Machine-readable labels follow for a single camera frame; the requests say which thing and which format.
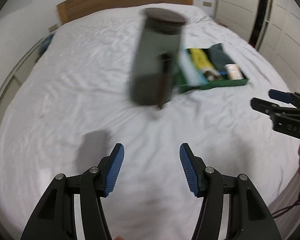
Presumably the yellow grey towel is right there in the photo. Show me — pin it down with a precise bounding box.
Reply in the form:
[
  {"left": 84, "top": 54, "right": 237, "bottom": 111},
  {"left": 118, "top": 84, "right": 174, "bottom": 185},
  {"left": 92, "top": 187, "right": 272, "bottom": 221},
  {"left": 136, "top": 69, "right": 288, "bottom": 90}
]
[{"left": 189, "top": 48, "right": 222, "bottom": 82}]

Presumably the green tray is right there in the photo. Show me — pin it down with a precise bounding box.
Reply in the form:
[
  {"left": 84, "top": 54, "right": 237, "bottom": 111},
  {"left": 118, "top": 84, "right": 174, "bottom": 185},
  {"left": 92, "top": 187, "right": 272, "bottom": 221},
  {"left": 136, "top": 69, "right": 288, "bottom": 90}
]
[{"left": 177, "top": 43, "right": 249, "bottom": 94}]

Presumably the white wardrobe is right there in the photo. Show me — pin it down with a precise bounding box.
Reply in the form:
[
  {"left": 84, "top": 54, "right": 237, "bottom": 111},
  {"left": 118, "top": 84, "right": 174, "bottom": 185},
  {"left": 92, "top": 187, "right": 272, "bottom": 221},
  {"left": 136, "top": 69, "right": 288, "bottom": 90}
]
[{"left": 215, "top": 0, "right": 300, "bottom": 83}]

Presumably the wall socket plate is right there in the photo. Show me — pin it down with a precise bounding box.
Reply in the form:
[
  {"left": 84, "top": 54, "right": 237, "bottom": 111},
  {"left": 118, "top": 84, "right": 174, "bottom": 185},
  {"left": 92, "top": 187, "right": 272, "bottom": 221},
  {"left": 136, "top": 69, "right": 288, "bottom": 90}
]
[{"left": 203, "top": 1, "right": 212, "bottom": 7}]

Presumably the dark glass jar with lid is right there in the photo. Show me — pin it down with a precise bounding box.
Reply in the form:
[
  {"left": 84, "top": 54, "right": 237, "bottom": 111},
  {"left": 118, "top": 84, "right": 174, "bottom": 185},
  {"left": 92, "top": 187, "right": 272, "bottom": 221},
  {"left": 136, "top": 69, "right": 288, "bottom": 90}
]
[{"left": 130, "top": 8, "right": 186, "bottom": 109}]

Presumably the dark grey towel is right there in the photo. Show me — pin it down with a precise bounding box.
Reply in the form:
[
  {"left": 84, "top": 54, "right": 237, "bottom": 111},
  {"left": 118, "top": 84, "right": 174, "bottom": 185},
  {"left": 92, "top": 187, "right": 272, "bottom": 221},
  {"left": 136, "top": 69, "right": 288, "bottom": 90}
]
[{"left": 206, "top": 43, "right": 235, "bottom": 72}]

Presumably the clear zip bag blue strip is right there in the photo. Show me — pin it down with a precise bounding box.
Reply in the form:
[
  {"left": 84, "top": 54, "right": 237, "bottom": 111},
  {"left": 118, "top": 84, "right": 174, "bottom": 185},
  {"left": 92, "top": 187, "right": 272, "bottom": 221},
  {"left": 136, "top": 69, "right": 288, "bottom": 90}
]
[{"left": 178, "top": 49, "right": 207, "bottom": 87}]

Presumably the blue cloth on nightstand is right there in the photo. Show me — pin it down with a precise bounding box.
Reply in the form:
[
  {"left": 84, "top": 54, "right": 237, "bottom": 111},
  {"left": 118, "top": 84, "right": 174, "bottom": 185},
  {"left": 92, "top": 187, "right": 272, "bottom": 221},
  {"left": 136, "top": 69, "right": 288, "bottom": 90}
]
[{"left": 39, "top": 34, "right": 54, "bottom": 55}]

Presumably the black cable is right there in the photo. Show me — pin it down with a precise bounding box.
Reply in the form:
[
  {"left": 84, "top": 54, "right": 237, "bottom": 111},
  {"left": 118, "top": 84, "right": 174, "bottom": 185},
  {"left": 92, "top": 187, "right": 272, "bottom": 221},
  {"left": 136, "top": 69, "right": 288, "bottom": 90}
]
[{"left": 271, "top": 177, "right": 300, "bottom": 218}]

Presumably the white bed sheet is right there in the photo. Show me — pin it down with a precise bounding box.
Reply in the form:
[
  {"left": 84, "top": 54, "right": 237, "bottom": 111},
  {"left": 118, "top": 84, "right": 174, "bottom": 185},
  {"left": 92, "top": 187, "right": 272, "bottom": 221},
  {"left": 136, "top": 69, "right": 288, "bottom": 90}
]
[{"left": 0, "top": 5, "right": 299, "bottom": 239}]

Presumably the left bedside table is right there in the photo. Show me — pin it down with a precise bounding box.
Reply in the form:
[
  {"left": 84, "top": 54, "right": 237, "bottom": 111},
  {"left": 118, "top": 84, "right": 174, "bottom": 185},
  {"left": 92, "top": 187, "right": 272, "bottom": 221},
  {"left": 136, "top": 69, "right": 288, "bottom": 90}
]
[{"left": 0, "top": 36, "right": 52, "bottom": 120}]

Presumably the tissue packet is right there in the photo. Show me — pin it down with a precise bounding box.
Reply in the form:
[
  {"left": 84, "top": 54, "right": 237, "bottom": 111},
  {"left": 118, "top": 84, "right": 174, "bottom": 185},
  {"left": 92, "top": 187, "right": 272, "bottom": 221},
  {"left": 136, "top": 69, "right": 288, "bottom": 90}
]
[{"left": 224, "top": 63, "right": 244, "bottom": 80}]

